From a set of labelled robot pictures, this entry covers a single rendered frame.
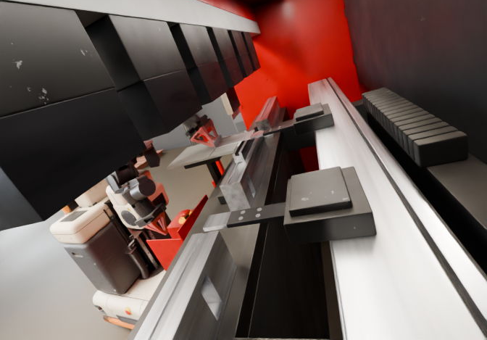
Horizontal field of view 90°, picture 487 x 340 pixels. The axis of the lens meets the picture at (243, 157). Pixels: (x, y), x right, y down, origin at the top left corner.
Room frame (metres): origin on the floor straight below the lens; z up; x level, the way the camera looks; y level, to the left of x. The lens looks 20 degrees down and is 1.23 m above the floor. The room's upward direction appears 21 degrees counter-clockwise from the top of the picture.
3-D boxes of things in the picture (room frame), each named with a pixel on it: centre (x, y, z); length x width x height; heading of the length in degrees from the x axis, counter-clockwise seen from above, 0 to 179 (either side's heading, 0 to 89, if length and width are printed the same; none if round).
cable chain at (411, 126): (0.46, -0.33, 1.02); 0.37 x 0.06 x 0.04; 159
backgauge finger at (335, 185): (0.33, -0.02, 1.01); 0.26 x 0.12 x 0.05; 69
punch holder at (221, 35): (0.82, -0.04, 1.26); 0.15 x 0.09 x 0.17; 159
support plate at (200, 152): (0.85, 0.11, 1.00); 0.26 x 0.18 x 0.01; 69
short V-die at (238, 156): (0.77, -0.02, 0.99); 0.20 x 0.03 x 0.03; 159
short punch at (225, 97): (0.80, -0.03, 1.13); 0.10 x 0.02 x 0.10; 159
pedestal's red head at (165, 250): (0.78, 0.30, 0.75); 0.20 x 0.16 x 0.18; 153
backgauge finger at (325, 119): (0.74, -0.17, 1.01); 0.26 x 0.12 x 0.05; 69
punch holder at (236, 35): (1.01, -0.11, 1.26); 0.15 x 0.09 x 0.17; 159
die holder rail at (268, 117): (1.31, -0.22, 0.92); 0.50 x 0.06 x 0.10; 159
